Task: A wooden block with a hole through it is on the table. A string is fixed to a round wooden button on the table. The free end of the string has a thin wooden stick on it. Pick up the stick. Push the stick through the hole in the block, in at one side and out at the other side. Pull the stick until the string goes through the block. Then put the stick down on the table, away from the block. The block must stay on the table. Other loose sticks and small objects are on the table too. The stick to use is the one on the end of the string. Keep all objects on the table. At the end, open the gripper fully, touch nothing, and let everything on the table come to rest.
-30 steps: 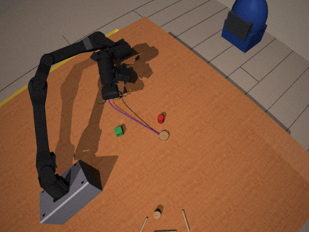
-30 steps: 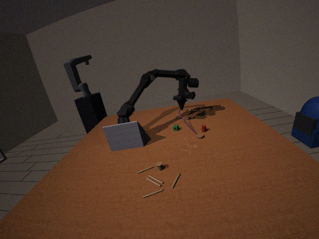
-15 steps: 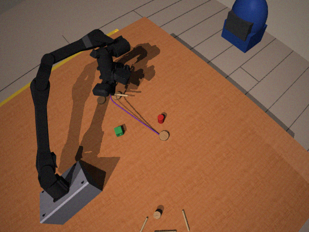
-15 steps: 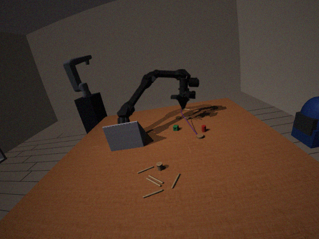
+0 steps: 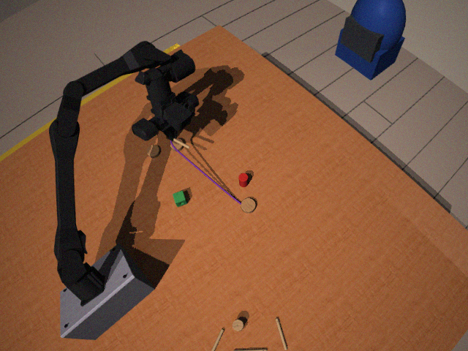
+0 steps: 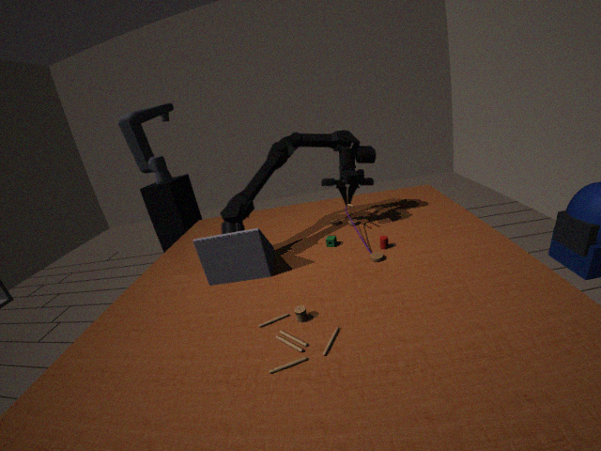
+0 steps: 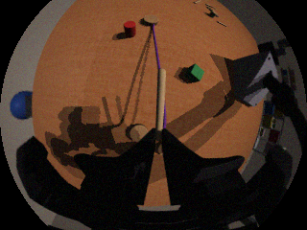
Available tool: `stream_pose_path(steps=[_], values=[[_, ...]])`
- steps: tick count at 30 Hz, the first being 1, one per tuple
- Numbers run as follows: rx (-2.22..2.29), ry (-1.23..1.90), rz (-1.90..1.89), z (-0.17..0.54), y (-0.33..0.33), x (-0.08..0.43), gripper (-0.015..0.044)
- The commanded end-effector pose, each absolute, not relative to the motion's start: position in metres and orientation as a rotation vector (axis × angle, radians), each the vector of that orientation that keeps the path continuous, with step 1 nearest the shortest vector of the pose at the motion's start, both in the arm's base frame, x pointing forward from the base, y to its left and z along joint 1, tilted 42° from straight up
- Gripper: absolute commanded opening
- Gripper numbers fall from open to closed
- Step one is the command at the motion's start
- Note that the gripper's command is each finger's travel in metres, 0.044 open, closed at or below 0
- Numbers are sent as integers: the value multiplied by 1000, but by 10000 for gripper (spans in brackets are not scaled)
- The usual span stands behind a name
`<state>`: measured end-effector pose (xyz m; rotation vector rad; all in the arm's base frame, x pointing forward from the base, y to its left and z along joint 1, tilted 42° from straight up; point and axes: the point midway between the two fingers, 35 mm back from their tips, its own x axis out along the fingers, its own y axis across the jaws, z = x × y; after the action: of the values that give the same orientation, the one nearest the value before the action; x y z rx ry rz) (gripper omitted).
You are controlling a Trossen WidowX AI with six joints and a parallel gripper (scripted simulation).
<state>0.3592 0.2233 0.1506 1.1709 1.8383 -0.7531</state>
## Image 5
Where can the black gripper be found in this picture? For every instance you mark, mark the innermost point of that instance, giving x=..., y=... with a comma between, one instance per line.
x=147, y=129

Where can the small brown wooden cylinder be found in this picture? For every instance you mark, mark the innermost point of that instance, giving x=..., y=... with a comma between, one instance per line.
x=238, y=325

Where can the red cylinder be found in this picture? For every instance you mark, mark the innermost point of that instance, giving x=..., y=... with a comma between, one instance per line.
x=243, y=180

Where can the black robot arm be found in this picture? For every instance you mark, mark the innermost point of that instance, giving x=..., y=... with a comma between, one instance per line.
x=83, y=280

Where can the green block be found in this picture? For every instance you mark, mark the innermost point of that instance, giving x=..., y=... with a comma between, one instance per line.
x=180, y=199

